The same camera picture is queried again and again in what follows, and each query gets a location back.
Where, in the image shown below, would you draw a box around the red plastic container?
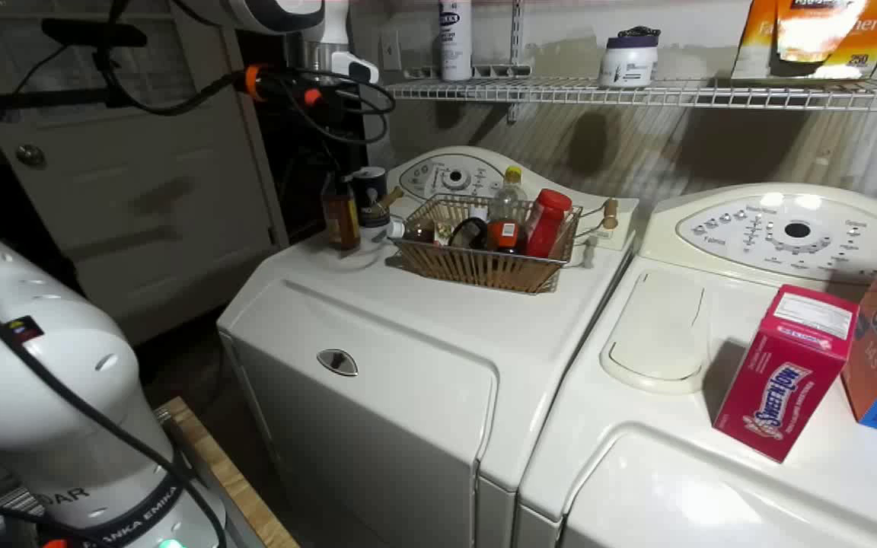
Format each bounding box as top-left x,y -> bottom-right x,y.
523,185 -> 575,263

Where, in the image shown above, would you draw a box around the orange labelled jar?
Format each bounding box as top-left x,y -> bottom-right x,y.
485,216 -> 528,257

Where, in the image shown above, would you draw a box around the white sink basin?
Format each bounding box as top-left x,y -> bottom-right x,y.
215,142 -> 645,548

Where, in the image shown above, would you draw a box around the clear bottle white label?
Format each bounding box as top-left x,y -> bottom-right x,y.
486,165 -> 528,224

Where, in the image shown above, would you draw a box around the black mug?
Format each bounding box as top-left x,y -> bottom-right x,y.
348,165 -> 393,231

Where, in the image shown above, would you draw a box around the brown glass bottle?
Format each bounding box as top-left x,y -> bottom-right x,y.
319,178 -> 362,254

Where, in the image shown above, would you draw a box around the white spray can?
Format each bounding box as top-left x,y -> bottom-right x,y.
438,0 -> 475,86

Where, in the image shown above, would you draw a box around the white jar dark lid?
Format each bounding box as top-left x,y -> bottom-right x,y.
597,23 -> 662,92

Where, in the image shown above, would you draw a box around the wooden board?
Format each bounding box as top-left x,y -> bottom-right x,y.
154,395 -> 302,548

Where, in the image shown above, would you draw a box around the beige cabinet door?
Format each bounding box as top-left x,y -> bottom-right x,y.
0,87 -> 281,320

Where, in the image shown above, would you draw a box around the white dryer with dial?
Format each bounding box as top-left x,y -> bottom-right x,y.
512,181 -> 877,548

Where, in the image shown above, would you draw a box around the pink cardboard box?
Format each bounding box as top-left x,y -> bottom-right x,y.
713,284 -> 857,466

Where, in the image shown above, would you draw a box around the round metal door knob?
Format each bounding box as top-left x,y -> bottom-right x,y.
12,140 -> 47,175

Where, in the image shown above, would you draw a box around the orange yellow package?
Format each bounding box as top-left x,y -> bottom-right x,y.
727,0 -> 877,82

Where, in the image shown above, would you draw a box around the black cup with handle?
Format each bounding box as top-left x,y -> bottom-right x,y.
449,216 -> 490,250

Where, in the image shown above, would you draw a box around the black cable orange connectors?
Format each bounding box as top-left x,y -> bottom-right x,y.
101,57 -> 400,145

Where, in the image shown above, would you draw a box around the white wire shelf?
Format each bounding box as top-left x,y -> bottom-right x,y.
380,74 -> 877,117

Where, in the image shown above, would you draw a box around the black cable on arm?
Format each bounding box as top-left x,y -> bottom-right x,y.
0,272 -> 232,548

